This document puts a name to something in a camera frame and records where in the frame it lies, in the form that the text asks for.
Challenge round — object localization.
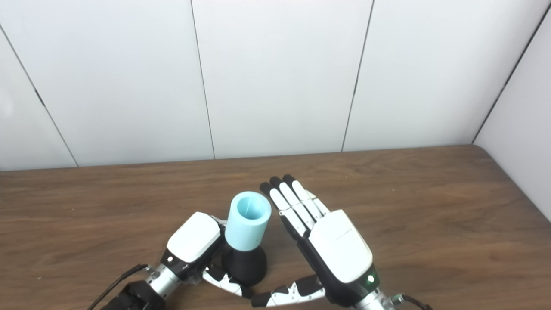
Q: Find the white and black left hand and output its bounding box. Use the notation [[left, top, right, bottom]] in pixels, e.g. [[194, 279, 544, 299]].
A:
[[160, 211, 254, 298]]

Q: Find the white and black right hand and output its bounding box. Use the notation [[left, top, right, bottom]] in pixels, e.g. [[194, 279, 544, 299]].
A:
[[251, 174, 381, 308]]

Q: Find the light blue cylinder cup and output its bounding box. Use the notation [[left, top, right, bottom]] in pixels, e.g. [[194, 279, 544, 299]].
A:
[[225, 192, 272, 251]]

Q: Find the black funnel-shaped nozzle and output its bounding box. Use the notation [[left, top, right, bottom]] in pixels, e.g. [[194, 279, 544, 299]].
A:
[[222, 245, 267, 287]]

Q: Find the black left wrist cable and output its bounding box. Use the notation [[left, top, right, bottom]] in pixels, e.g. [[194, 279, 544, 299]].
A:
[[87, 263, 151, 310]]

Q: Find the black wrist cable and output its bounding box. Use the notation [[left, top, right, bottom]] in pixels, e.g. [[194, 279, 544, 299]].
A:
[[390, 294, 433, 310], [87, 263, 151, 310]]

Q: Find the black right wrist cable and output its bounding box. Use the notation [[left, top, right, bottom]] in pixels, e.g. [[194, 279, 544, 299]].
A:
[[390, 294, 433, 310]]

